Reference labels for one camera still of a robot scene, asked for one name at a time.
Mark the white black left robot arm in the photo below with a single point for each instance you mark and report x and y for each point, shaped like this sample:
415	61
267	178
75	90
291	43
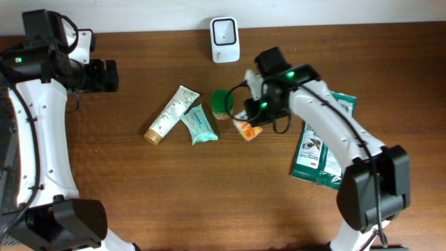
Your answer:
40	203

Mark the teal wet wipes pack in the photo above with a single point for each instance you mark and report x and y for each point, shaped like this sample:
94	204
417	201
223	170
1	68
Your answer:
198	125

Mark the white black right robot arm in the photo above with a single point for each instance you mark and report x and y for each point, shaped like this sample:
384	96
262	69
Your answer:
375	183

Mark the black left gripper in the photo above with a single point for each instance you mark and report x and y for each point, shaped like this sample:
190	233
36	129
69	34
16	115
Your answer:
98	84

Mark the white barcode scanner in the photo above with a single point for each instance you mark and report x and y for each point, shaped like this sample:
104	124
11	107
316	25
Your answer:
224	40

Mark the green lid jar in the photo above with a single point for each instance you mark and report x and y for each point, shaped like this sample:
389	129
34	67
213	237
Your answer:
222	104

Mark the small orange snack packet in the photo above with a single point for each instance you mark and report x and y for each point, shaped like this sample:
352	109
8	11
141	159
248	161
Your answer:
244	128

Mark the dark grey plastic basket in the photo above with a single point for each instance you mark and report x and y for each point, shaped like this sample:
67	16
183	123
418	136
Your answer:
6	157

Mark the white bamboo print tube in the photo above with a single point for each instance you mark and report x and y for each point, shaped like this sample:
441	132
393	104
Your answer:
171	114

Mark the green 3M gloves package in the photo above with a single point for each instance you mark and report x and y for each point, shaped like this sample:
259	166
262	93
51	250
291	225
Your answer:
314	162

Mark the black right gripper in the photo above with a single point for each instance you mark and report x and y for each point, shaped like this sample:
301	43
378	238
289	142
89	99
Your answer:
251	109

